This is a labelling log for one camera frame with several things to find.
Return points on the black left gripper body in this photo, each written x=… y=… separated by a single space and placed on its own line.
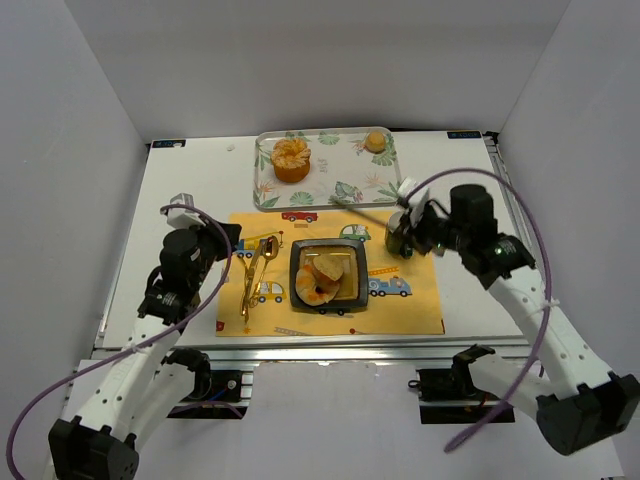
x=220 y=240

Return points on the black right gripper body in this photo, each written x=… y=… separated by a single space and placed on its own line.
x=417 y=232

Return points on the metal tongs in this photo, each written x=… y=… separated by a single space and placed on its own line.
x=370 y=216

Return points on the seeded bread slice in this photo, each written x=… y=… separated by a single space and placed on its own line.
x=328 y=268

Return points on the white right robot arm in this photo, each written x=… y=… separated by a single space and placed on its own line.
x=581 y=400

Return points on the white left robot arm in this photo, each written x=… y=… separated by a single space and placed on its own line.
x=104 y=438

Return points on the dark green mug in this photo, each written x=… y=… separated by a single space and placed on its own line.
x=398 y=239

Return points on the gold fork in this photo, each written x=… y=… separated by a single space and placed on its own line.
x=250 y=272

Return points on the gold spoon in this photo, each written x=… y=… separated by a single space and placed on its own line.
x=272 y=248

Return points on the yellow car print placemat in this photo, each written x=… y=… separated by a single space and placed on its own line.
x=403 y=295

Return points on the small round muffin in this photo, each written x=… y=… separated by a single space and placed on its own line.
x=375 y=142

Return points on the black square plate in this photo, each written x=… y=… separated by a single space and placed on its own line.
x=309 y=294

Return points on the orange bundt cake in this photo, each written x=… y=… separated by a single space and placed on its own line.
x=290 y=159

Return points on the leaf patterned white tray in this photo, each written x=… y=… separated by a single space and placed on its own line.
x=341 y=167

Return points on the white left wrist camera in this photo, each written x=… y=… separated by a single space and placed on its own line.
x=179 y=217

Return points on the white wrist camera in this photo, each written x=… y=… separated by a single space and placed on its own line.
x=413 y=197
x=179 y=217

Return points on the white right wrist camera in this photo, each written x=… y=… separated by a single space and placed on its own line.
x=413 y=197

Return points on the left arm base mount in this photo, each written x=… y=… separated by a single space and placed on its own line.
x=216 y=393

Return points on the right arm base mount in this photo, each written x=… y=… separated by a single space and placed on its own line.
x=442 y=402

